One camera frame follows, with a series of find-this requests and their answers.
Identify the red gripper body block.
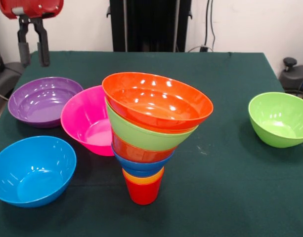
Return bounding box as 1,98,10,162
0,0,65,20

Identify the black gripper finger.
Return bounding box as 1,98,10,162
33,18,50,67
17,16,31,68

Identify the large orange-red plastic bowl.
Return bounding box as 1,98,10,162
101,72,214,134

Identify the green plastic bowl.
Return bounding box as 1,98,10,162
104,97,199,152
248,92,303,149

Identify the small ribbed orange-red bowl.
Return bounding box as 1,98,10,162
112,130,176,163

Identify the orange plastic cup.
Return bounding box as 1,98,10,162
123,174,164,186
122,167,165,183

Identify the small dark blue bowl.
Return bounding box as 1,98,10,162
111,142,175,177

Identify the red plastic cup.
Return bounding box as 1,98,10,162
125,176,163,206

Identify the dark grey chair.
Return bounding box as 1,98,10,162
0,61,26,99
279,57,303,101

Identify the purple plastic bowl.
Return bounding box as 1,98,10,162
7,77,84,129

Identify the pink plastic bowl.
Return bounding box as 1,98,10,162
60,85,115,157

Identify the light blue plastic bowl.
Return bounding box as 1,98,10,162
0,135,77,208

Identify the dark green tablecloth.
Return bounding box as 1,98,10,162
0,50,303,237

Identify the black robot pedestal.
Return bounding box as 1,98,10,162
106,0,193,52

